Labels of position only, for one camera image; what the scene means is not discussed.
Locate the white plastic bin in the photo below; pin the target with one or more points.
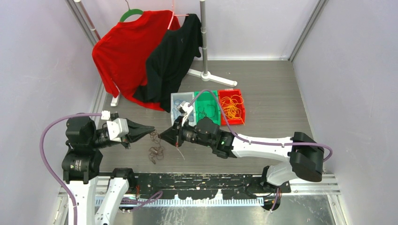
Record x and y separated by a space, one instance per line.
176 100

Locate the white clothes rack stand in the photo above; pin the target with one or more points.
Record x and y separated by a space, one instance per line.
205 75

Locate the green plastic bin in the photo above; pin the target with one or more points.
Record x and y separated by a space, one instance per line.
207 106

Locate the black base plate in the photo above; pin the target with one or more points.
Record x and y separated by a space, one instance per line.
196 186

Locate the red shirt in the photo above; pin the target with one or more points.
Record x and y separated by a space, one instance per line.
121 54

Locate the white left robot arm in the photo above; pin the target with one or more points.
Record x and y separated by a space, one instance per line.
81 167

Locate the red plastic bin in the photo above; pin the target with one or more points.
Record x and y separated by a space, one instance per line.
232 104

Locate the black shirt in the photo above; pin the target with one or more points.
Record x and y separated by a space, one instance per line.
169 63

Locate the pink clothes hanger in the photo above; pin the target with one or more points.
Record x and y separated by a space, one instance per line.
174 15

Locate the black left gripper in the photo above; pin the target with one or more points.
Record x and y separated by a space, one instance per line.
136 130

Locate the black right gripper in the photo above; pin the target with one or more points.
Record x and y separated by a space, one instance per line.
177 131

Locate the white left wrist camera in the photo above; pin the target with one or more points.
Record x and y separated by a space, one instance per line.
117 128

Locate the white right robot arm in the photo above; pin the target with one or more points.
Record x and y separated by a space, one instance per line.
299 156

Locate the green clothes hanger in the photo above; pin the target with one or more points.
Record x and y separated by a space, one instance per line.
130 12

